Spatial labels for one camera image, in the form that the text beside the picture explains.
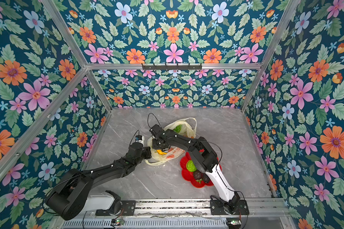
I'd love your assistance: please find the light green fake fruit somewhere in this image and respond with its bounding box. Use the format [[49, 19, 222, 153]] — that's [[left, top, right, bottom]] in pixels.
[[186, 160, 197, 172]]

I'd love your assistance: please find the aluminium frame corner post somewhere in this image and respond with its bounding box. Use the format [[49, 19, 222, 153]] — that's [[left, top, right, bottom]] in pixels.
[[42, 1, 112, 112], [241, 0, 301, 114]]

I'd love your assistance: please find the aluminium frame left crossbar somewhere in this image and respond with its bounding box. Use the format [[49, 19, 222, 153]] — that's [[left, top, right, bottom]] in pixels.
[[0, 67, 88, 183]]

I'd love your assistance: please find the yellow printed plastic bag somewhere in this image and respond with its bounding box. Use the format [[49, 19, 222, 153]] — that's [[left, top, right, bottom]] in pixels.
[[145, 117, 197, 166]]

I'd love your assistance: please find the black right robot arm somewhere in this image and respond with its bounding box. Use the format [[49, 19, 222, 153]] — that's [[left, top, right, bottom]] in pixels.
[[150, 125, 240, 214]]

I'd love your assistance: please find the aluminium frame corner post right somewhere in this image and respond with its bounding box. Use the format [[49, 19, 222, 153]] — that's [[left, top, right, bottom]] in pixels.
[[241, 0, 301, 114]]

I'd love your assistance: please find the green fake grape bunch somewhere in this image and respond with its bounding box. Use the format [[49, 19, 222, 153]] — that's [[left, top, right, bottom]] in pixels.
[[174, 125, 183, 133]]

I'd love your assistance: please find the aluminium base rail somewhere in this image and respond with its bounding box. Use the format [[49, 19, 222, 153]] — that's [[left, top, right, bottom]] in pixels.
[[50, 198, 296, 229]]

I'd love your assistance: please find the dark brown fake fruit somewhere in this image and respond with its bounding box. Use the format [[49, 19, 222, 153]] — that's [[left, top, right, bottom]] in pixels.
[[193, 170, 203, 180]]

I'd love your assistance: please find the aluminium frame back crossbar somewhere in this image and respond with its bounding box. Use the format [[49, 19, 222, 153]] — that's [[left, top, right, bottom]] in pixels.
[[86, 63, 262, 71]]

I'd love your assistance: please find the orange yellow fake banana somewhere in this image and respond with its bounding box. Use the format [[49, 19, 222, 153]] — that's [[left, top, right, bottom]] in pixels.
[[156, 149, 168, 155]]

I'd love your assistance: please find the red flower-shaped plate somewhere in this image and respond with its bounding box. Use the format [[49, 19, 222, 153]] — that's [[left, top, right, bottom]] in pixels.
[[180, 152, 214, 189]]

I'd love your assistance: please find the aluminium frame corner post left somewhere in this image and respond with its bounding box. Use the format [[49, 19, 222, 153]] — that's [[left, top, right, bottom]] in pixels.
[[42, 1, 112, 112]]

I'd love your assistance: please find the black hook rack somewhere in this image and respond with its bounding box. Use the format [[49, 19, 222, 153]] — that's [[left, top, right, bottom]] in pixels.
[[142, 64, 203, 71]]

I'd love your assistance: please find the aluminium frame crossbar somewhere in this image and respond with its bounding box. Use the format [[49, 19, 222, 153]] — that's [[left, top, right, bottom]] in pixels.
[[86, 63, 262, 71], [0, 67, 88, 183]]

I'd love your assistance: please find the dark avocado fake fruit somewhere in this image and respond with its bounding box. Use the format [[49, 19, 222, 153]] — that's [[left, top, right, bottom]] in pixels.
[[203, 174, 210, 184]]

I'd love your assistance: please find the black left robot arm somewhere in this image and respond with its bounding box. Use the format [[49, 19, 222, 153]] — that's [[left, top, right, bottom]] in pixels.
[[45, 142, 152, 220]]

